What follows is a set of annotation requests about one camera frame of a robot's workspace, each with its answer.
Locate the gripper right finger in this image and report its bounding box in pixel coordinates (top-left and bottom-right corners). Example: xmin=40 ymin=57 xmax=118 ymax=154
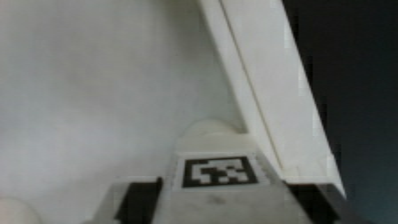
xmin=287 ymin=183 xmax=374 ymax=224

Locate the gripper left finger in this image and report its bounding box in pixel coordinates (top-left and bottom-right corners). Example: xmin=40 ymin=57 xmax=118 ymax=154
xmin=83 ymin=176 xmax=166 ymax=224

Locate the white table leg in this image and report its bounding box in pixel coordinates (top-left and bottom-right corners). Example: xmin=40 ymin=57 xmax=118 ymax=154
xmin=154 ymin=120 xmax=314 ymax=224

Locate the white square tabletop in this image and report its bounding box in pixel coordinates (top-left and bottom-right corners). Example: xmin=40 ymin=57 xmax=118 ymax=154
xmin=0 ymin=0 xmax=346 ymax=224

